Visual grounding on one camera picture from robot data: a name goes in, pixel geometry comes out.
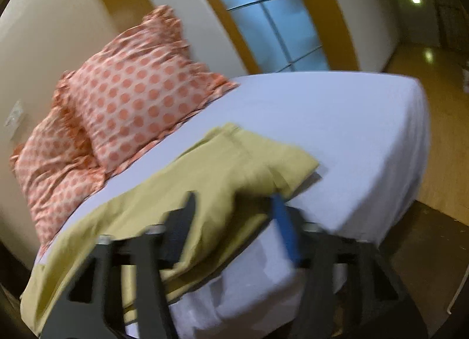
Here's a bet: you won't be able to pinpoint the left polka dot pillow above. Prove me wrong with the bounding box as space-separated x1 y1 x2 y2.
10 72 106 255

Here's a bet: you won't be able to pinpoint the wall switch plate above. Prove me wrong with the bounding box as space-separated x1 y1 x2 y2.
4 100 25 141

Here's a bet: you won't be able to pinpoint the frosted glass window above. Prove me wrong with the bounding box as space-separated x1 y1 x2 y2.
221 0 329 73

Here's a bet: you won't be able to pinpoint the khaki pants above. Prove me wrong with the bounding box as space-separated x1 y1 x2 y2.
20 124 319 333

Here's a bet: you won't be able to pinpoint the right polka dot pillow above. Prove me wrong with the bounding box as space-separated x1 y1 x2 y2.
54 5 238 176

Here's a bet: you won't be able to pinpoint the white bed sheet mattress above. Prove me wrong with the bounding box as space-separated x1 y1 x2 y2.
34 70 432 339

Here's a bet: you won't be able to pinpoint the polka dot pillow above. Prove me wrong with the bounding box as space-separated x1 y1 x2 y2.
54 5 238 176
10 72 106 255

